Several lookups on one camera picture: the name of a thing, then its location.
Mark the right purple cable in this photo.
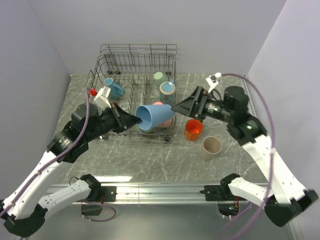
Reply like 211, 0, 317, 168
219, 72, 276, 237

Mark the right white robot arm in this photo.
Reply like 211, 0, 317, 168
171, 86, 319, 227

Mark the light blue floral mug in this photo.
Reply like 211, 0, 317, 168
103, 78, 126, 100

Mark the green plastic cup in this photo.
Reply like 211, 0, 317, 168
153, 72, 164, 88
142, 128, 153, 134

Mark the pink plastic cup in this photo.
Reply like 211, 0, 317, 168
152, 102, 174, 127

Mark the teal patterned mug yellow inside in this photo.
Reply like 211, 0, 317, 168
159, 81, 176, 106

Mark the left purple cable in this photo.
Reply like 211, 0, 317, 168
0, 86, 117, 222

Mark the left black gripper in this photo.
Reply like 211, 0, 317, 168
86, 101, 142, 141

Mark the blue plastic cup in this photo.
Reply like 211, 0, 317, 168
135, 104, 174, 131

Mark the grey wire dish rack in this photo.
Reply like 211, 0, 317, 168
84, 44, 178, 143

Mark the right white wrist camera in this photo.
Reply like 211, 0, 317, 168
205, 72, 222, 93

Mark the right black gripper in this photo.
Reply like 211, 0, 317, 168
171, 85, 234, 123

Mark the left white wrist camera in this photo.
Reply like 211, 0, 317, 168
94, 86, 112, 110

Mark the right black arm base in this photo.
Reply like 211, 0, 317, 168
199, 185, 240, 218

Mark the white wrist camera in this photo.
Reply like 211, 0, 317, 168
205, 72, 222, 93
94, 86, 112, 110

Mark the aluminium mounting rail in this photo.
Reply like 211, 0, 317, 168
44, 181, 253, 205

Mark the beige plastic cup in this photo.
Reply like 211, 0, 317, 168
201, 136, 222, 161

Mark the orange mug black handle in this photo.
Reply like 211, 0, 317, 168
184, 119, 203, 141

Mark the purple cable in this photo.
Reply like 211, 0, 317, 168
0, 86, 117, 222
219, 72, 276, 237

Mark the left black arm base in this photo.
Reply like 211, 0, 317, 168
80, 186, 117, 217

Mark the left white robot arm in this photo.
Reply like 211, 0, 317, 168
0, 103, 141, 238

